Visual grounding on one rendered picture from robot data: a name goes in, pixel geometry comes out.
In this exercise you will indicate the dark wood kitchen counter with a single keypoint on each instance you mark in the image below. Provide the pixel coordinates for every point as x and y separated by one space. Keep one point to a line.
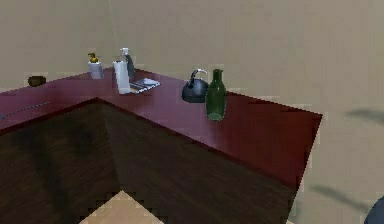
166 160

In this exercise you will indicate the black kettle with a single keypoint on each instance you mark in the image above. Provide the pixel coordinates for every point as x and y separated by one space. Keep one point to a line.
194 90

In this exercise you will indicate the green glass bottle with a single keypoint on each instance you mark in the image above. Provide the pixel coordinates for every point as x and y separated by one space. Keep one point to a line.
216 96

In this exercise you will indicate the striped dish cloth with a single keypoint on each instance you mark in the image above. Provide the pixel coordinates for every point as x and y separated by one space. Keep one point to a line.
145 84

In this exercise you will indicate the grey spray bottle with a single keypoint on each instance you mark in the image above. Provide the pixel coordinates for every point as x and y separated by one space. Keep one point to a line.
129 65

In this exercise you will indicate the white soap dispenser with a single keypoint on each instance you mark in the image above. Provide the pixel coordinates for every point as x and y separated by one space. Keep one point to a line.
95 68

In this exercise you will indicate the dark brown round bowl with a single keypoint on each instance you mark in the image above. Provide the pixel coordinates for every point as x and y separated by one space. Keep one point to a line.
36 81

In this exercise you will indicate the dark blue round object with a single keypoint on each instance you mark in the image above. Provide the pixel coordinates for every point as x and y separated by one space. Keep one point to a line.
377 213

